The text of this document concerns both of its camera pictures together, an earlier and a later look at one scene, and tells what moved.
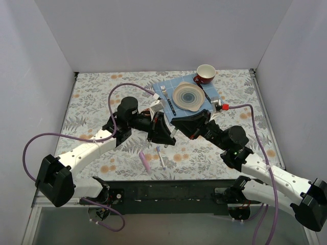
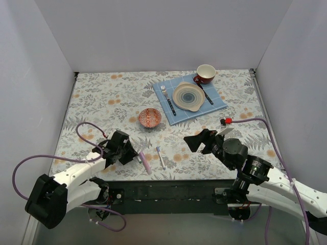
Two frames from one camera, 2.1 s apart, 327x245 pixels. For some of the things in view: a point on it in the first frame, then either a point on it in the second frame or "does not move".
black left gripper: x=154 y=126 -> x=125 y=152
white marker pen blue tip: x=158 y=149 does not move
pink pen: x=145 y=163 does not move
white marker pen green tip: x=171 y=135 -> x=139 y=160
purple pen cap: x=142 y=156 does not move
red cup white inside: x=205 y=73 does not move
